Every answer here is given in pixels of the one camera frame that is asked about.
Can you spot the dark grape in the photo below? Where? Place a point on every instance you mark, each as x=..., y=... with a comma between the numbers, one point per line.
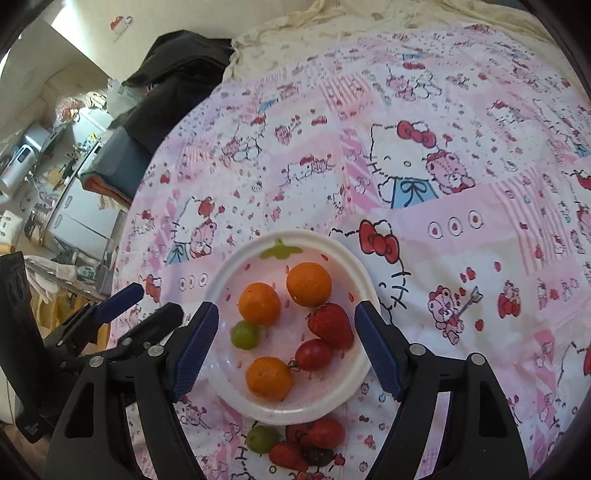
x=318, y=457

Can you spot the pink cartoon printed blanket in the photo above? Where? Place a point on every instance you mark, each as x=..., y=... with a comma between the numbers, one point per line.
x=461, y=138

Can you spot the strawberry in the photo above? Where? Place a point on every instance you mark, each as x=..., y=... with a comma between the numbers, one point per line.
x=287, y=454
x=331, y=325

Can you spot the blue padded bed frame panel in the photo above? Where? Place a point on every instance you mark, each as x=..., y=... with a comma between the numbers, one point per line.
x=115, y=157

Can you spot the strawberry print plate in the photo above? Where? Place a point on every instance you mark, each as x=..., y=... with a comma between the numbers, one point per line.
x=272, y=344

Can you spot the silver range hood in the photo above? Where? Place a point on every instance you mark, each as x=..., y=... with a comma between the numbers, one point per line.
x=18, y=161

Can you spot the red white wall sticker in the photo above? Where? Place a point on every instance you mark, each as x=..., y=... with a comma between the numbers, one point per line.
x=121, y=23

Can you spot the pink plastic bag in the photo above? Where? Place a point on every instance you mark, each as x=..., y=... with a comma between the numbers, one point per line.
x=69, y=108

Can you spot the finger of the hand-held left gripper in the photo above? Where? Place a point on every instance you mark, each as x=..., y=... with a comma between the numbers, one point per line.
x=120, y=297
x=152, y=321

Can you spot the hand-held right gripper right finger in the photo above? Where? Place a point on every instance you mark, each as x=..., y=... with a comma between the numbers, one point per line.
x=381, y=350

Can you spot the orange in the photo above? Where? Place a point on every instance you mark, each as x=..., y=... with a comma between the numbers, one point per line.
x=259, y=304
x=268, y=378
x=309, y=284

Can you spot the black jacket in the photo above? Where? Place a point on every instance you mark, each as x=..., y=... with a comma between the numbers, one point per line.
x=184, y=69

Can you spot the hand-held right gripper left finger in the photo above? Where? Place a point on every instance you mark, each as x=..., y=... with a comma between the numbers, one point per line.
x=194, y=350

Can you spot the cream duvet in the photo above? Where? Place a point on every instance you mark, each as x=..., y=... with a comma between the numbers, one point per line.
x=369, y=18

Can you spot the green grape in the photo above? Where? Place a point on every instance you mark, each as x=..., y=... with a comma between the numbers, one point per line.
x=244, y=334
x=262, y=437

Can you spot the white plastic bag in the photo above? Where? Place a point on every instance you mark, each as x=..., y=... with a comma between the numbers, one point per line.
x=117, y=94

